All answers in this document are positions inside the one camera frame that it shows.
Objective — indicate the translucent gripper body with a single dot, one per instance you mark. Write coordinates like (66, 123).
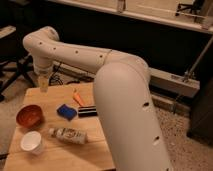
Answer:
(43, 82)

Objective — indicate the orange ceramic bowl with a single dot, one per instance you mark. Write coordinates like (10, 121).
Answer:
(30, 116)

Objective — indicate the metal rod stand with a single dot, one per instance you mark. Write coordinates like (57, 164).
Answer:
(189, 75)

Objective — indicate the orange marker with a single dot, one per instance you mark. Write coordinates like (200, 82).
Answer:
(77, 98)

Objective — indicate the black office chair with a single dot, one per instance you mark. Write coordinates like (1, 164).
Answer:
(15, 61)

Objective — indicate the black striped box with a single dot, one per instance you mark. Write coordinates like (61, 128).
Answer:
(88, 111)

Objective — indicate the white paper cup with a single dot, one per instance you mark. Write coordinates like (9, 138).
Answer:
(32, 142)

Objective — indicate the blue sponge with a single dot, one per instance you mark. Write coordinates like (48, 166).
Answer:
(66, 112)

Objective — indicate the clear plastic bottle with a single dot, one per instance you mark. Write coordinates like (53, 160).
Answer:
(69, 135)

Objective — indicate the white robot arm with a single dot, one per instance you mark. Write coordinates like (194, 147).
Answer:
(121, 95)

